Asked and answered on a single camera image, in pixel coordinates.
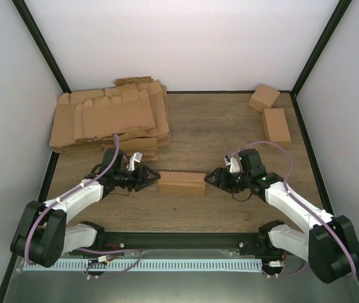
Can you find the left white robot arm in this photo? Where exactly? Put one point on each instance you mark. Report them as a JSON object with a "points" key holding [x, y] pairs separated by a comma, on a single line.
{"points": [[52, 216]]}

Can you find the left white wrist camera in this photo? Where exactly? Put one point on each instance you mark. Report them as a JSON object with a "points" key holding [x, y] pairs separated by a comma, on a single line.
{"points": [[134, 160]]}

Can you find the black frame post right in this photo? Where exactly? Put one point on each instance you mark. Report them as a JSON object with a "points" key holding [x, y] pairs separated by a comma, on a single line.
{"points": [[329, 29]]}

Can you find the stack of flat cardboard blanks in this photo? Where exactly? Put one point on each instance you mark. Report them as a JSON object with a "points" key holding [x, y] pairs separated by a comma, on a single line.
{"points": [[135, 109]]}

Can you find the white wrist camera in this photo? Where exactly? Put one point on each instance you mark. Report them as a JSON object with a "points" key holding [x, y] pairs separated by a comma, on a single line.
{"points": [[134, 160], [232, 164]]}

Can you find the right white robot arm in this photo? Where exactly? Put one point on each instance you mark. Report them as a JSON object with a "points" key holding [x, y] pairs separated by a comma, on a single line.
{"points": [[328, 244]]}

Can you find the cardboard box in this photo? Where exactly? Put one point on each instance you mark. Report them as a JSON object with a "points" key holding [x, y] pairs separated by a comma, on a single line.
{"points": [[275, 125], [182, 183], [263, 97]]}

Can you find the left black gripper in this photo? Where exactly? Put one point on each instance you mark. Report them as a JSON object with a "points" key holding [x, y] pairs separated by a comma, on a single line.
{"points": [[143, 179]]}

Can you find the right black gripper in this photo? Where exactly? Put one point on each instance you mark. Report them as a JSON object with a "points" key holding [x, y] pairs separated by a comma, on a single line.
{"points": [[221, 172]]}

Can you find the black frame post left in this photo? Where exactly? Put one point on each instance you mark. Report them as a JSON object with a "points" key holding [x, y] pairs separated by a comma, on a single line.
{"points": [[38, 38]]}

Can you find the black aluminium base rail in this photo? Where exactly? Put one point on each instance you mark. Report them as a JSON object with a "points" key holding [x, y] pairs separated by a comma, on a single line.
{"points": [[179, 240]]}

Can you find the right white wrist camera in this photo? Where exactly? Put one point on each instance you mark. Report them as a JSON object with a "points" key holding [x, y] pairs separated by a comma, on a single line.
{"points": [[232, 164]]}

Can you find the black frame post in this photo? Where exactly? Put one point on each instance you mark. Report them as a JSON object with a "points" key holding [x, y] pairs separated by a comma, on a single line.
{"points": [[329, 29], [38, 38]]}

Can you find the light blue slotted cable duct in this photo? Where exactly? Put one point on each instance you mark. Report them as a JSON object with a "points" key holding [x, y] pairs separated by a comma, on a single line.
{"points": [[175, 265]]}

